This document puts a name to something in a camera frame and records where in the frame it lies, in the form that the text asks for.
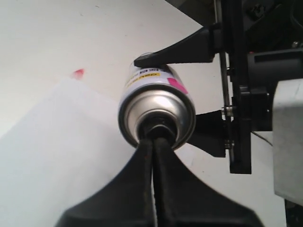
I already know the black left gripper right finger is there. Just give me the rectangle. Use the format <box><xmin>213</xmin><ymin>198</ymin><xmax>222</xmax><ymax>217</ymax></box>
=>
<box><xmin>153</xmin><ymin>138</ymin><xmax>263</xmax><ymax>227</ymax></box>

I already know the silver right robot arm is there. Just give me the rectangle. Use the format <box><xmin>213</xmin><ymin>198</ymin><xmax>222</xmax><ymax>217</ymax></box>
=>
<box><xmin>134</xmin><ymin>0</ymin><xmax>303</xmax><ymax>227</ymax></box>

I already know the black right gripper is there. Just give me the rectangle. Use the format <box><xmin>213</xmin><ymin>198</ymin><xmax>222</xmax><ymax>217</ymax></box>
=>
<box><xmin>134</xmin><ymin>0</ymin><xmax>303</xmax><ymax>174</ymax></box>

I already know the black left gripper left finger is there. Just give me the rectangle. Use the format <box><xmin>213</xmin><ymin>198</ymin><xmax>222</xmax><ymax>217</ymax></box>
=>
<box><xmin>57</xmin><ymin>140</ymin><xmax>154</xmax><ymax>227</ymax></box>

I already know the white spray paint can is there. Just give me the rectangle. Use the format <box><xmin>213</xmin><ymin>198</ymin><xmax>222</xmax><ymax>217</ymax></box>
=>
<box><xmin>118</xmin><ymin>62</ymin><xmax>196</xmax><ymax>150</ymax></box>

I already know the white paper stack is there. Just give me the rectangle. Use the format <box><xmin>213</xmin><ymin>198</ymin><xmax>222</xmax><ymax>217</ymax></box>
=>
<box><xmin>0</xmin><ymin>79</ymin><xmax>138</xmax><ymax>227</ymax></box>

